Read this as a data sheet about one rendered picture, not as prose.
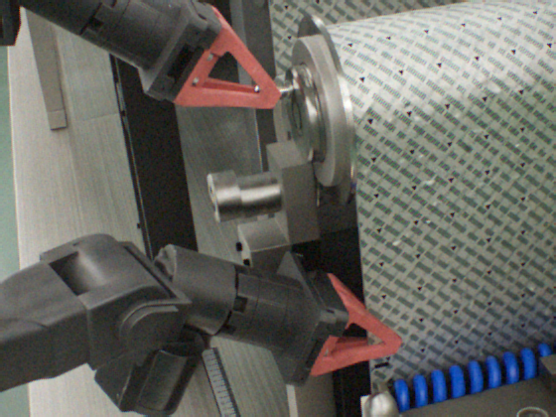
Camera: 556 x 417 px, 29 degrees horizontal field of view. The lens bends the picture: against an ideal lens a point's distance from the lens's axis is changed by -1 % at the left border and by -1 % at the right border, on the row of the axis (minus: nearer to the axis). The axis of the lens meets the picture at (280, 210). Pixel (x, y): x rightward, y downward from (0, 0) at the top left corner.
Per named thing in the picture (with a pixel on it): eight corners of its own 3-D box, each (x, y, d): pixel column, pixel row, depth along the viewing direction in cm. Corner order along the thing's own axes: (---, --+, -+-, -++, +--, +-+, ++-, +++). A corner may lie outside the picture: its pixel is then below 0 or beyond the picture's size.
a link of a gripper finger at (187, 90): (258, 149, 81) (148, 90, 78) (242, 117, 87) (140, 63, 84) (308, 71, 79) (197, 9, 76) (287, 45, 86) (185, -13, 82)
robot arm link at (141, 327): (135, 311, 71) (69, 239, 76) (78, 447, 74) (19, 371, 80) (263, 305, 79) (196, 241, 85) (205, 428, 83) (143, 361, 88)
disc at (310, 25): (304, 153, 94) (289, -11, 86) (310, 152, 94) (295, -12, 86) (356, 241, 81) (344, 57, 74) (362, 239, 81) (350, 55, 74)
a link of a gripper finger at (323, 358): (389, 396, 86) (283, 371, 83) (362, 347, 92) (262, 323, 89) (427, 325, 84) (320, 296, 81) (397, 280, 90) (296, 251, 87)
